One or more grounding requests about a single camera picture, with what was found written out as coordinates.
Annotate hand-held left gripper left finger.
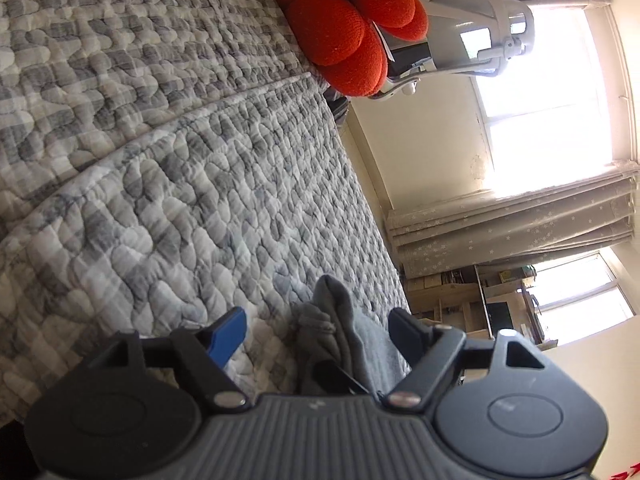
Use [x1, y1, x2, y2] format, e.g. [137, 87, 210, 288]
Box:
[95, 306, 250, 411]

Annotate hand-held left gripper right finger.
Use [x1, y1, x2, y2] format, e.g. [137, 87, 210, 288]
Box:
[384, 307, 546, 411]

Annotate grey knit sweater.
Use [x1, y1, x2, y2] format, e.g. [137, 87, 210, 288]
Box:
[290, 275, 413, 397]

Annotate wooden desk with hutch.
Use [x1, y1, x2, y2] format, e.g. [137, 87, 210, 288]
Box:
[407, 262, 558, 357]

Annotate black laptop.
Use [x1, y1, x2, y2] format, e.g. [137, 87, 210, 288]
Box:
[486, 302, 511, 339]

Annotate white framed window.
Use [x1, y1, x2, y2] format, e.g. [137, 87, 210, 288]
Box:
[530, 250, 636, 347]

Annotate grey checked quilted blanket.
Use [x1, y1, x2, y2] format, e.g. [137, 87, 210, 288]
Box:
[0, 0, 411, 431]

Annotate dark grey cloth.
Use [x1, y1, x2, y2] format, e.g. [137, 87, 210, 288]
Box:
[324, 87, 351, 131]

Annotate large bright window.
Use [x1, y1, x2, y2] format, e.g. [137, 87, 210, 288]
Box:
[470, 5, 632, 197]

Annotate red plush cushion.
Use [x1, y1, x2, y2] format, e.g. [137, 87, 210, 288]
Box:
[270, 0, 428, 97]

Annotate white mesh office chair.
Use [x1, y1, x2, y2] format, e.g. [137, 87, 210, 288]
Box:
[370, 0, 536, 104]

